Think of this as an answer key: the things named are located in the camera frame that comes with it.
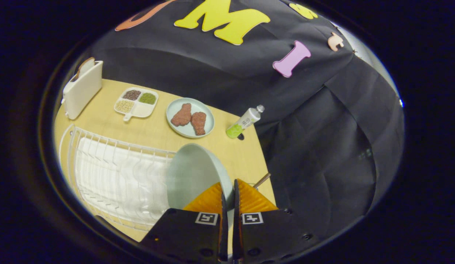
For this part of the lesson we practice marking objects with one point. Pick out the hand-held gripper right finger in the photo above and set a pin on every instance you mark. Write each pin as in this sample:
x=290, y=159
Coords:
x=236, y=234

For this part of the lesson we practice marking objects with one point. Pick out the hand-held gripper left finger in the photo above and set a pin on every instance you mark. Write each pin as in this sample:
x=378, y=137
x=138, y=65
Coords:
x=224, y=238

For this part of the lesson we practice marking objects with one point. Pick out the metal spoon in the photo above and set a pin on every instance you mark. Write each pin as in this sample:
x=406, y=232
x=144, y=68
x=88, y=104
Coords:
x=262, y=180

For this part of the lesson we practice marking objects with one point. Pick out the pale green food plate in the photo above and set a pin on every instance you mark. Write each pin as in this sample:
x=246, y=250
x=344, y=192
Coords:
x=205, y=110

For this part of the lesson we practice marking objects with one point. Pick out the green tea bottle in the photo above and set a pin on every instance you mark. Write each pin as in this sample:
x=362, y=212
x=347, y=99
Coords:
x=246, y=121

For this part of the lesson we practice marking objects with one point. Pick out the brown fried chicken piece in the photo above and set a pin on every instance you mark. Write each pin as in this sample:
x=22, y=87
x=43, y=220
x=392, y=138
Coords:
x=181, y=115
x=199, y=123

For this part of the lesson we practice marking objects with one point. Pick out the white divided grain tray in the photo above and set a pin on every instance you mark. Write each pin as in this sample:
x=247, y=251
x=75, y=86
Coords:
x=139, y=110

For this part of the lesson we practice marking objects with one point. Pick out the white toaster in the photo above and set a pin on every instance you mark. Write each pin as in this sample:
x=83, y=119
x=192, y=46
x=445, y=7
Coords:
x=82, y=91

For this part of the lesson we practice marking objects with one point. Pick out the toast slice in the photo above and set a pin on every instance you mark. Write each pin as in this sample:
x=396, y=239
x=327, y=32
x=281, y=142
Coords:
x=86, y=65

